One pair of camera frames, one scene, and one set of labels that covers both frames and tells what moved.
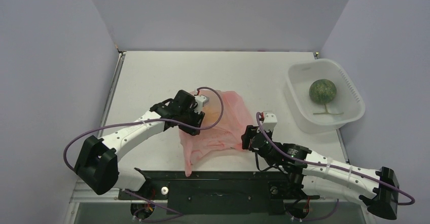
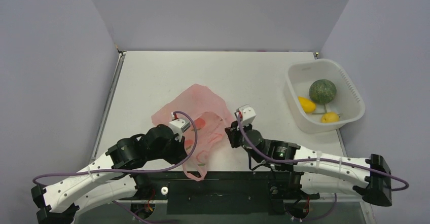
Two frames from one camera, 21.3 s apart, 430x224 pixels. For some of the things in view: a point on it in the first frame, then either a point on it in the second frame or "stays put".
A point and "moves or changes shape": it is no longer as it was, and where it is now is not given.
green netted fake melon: (322, 91) stays put
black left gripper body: (190, 117) -> (171, 152)
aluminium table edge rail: (112, 92) stays put
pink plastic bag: (237, 118) moves or changes shape
